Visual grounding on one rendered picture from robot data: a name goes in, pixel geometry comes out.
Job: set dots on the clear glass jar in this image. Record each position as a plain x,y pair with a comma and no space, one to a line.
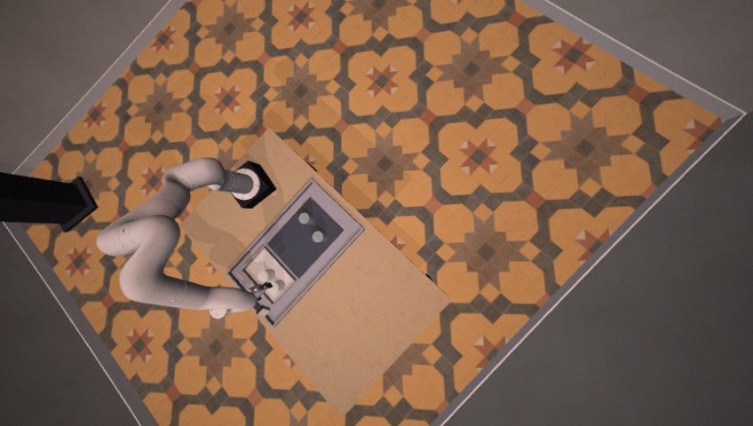
304,218
320,236
266,275
278,286

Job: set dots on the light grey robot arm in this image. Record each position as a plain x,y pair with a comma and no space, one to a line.
154,234

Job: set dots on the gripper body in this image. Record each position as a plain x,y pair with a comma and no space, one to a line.
259,292

